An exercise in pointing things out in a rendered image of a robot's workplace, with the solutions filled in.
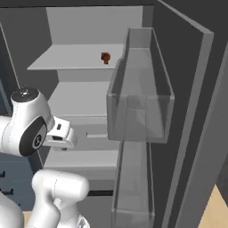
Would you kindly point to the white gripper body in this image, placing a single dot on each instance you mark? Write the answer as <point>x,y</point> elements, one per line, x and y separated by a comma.
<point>72,139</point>

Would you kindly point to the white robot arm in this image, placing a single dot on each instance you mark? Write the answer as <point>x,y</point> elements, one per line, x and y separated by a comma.
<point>26,118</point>

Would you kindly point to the brown chicken drumstick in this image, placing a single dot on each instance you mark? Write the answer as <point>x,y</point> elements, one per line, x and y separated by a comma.
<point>105,57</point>

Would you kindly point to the grey fridge drawer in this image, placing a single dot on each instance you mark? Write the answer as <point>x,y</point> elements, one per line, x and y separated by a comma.
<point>86,163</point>

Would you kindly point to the grey fridge shelf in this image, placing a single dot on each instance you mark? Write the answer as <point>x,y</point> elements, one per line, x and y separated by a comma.
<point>80,98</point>
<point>74,58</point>

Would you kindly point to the dark blue-grey cupboard drawers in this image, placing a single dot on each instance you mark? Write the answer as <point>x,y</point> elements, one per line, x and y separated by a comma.
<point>14,178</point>

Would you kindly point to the large clear door bin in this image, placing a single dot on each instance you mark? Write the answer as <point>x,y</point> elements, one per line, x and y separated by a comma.
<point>139,112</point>

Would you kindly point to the narrow clear door bin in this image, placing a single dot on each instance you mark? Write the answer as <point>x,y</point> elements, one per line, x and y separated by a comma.
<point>132,190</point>

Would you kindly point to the grey open fridge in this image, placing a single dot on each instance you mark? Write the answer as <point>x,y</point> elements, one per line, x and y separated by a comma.
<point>89,26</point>

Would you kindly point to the grey fridge door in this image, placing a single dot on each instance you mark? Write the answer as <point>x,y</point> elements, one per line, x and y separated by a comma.
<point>190,89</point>

